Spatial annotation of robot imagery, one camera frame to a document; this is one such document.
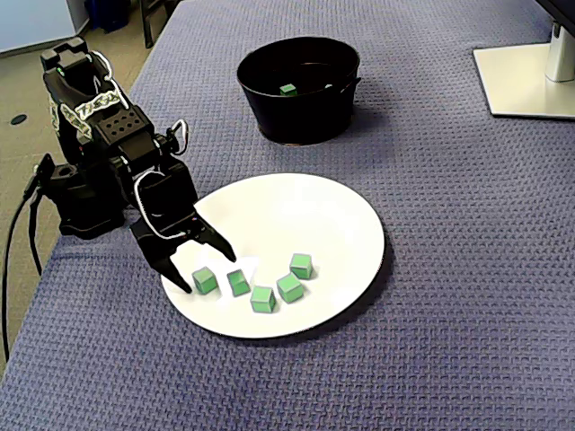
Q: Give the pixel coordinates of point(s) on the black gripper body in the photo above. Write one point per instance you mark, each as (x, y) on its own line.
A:
(158, 242)

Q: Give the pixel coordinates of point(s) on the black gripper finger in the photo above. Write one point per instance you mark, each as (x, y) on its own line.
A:
(215, 240)
(157, 256)

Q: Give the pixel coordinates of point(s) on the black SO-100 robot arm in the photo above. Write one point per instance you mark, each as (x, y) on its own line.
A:
(85, 211)

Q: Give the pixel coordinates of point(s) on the white round plate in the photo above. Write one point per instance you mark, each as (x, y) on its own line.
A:
(332, 251)

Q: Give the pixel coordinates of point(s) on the black round bucket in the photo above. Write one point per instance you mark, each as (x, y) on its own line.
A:
(305, 121)

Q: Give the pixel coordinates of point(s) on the black round floor disc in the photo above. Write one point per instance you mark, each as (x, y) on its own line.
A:
(19, 119)

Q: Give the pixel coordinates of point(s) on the blue bin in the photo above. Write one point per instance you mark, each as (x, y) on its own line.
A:
(108, 15)

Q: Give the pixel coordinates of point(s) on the blue woven table cloth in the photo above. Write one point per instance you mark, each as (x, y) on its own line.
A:
(449, 269)

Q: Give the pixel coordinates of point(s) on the white monitor stand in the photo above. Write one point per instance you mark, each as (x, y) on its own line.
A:
(516, 81)

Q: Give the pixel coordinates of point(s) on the dark chair frame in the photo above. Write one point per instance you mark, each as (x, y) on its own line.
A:
(149, 33)

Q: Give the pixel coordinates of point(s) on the white wall panel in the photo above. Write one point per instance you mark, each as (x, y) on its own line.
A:
(31, 22)

